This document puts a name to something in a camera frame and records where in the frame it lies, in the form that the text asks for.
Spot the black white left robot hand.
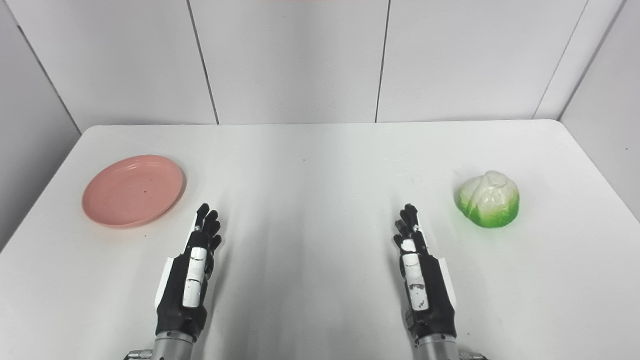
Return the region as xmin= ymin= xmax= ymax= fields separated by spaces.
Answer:
xmin=155 ymin=202 xmax=223 ymax=344

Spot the green white toy cabbage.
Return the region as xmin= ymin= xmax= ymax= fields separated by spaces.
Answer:
xmin=455 ymin=171 xmax=521 ymax=229

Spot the pink round plate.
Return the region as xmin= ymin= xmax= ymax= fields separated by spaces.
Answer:
xmin=82 ymin=155 xmax=187 ymax=229

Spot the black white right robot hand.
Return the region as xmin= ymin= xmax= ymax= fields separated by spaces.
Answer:
xmin=393 ymin=203 xmax=458 ymax=346

